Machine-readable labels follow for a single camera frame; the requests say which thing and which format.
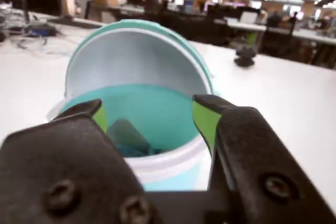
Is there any white neighbouring desk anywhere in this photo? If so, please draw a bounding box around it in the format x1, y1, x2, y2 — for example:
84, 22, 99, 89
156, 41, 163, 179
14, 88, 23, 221
225, 22, 336, 44

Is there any blue electronic device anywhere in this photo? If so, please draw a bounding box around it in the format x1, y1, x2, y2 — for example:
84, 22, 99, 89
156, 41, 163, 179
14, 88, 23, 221
25, 23, 57, 37

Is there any black office chair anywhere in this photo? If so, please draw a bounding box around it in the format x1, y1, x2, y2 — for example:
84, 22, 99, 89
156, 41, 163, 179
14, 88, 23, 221
262, 18, 295, 57

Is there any black monitor stand post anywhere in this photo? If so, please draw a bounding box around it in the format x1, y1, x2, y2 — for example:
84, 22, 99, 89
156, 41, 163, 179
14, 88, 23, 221
21, 0, 34, 23

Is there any teal whale-shaped bin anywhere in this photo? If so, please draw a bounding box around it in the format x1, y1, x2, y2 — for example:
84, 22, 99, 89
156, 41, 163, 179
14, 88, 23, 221
47, 18, 223, 192

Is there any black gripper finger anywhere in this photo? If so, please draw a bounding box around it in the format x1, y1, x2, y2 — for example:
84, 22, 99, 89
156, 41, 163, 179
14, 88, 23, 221
192, 94, 336, 224
0, 99, 158, 224

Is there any black keyboard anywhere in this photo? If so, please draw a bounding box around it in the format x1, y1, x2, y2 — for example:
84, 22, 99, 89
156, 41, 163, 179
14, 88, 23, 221
48, 16, 104, 29

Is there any grey cable tangle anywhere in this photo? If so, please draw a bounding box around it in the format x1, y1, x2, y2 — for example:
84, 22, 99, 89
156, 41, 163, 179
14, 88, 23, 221
10, 36, 70, 58

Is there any white laptop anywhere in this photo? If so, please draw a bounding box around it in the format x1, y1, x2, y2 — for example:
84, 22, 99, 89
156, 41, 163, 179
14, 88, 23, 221
239, 11, 258, 25

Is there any grey-green box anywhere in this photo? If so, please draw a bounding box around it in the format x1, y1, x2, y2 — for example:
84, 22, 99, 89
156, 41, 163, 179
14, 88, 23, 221
108, 119, 152, 154

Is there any brown cardboard box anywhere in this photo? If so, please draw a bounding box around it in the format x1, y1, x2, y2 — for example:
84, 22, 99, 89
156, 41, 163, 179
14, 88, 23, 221
91, 0, 119, 7

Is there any black plastic printed object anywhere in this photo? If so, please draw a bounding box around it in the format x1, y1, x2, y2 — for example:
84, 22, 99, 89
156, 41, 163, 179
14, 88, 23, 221
234, 46, 257, 69

